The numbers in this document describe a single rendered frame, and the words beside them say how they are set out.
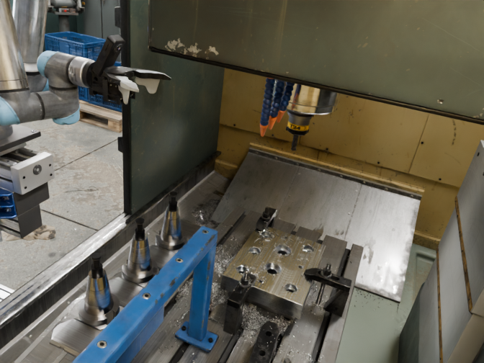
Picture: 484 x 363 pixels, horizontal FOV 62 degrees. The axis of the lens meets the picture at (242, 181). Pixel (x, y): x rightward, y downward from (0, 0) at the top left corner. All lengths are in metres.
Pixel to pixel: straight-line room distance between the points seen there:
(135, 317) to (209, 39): 0.45
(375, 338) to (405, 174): 0.81
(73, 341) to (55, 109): 0.71
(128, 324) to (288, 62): 0.46
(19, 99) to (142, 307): 0.69
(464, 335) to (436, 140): 1.24
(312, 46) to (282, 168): 1.55
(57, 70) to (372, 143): 1.40
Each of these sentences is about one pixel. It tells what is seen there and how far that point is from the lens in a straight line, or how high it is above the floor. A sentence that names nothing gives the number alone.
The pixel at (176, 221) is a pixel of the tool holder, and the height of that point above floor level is 1.27.
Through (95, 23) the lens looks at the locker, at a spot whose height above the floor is 0.77.
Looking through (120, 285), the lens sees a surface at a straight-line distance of 0.76.
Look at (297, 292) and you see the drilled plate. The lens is 1.13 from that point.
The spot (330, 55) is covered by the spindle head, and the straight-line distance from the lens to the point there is 0.60.
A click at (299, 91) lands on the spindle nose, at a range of 0.88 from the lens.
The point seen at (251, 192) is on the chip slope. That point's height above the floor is 0.75.
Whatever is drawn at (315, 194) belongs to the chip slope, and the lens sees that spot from 2.02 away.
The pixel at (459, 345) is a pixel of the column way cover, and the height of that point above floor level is 1.15.
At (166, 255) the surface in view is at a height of 1.22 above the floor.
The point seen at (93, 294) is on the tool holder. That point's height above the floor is 1.27.
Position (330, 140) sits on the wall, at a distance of 2.05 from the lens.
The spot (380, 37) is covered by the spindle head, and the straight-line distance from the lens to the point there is 0.59.
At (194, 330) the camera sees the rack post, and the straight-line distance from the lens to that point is 1.06.
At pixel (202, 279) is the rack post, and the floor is 1.11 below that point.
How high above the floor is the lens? 1.73
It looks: 28 degrees down
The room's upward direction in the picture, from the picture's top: 8 degrees clockwise
